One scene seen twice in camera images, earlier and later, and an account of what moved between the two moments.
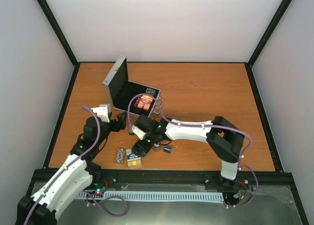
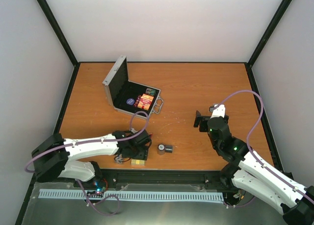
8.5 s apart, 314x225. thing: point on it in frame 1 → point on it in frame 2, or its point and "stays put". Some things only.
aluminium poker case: x=128 y=97 stays put
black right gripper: x=138 y=146 → x=202 y=128
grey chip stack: x=156 y=147 → x=161 y=149
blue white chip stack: x=120 y=156 stays put
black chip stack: x=168 y=149 stays put
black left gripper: x=122 y=123 → x=143 y=155
